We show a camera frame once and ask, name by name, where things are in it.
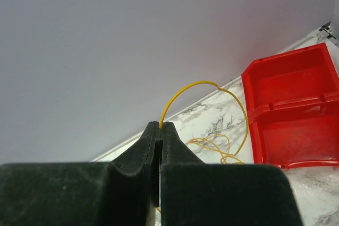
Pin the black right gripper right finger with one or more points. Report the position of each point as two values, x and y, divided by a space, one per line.
196 193

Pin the red plastic bin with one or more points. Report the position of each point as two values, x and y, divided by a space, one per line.
292 108

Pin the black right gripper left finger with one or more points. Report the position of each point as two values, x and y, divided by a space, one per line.
124 191

